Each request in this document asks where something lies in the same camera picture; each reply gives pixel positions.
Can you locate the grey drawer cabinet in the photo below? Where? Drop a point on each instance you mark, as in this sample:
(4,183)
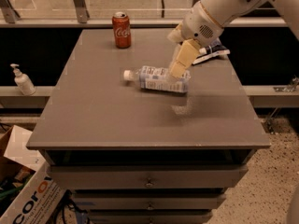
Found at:
(103,138)

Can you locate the clear blue plastic water bottle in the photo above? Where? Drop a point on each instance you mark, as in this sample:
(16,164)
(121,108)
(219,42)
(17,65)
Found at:
(157,79)

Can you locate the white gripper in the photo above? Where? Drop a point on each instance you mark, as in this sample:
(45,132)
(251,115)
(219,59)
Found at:
(199,26)

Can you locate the white pump dispenser bottle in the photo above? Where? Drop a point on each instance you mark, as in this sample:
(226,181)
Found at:
(23,82)

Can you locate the top drawer knob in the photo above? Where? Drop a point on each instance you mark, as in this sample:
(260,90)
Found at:
(149,184)

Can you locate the white cardboard box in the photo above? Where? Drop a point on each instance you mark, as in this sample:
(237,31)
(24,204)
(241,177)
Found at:
(28,194)

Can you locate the red soda can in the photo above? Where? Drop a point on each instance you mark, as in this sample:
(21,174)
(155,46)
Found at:
(121,29)

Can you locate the blue white snack bag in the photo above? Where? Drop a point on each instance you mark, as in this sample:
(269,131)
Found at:
(215,49)

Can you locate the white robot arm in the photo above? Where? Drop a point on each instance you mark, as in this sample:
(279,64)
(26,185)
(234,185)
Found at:
(269,194)

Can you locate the metal clamp bracket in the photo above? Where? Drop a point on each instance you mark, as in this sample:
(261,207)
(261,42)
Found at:
(291,87)

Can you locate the drawer knob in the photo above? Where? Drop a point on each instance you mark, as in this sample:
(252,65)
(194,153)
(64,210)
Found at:
(150,207)
(149,184)

